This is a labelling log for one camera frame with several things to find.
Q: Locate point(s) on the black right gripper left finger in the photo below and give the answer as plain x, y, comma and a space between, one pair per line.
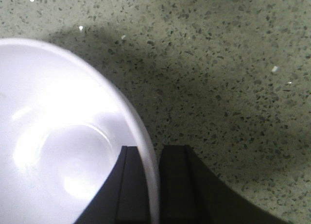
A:
123, 198

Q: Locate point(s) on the purple plastic bowl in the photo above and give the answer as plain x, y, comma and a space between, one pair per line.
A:
62, 127

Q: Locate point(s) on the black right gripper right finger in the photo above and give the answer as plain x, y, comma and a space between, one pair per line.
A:
192, 194

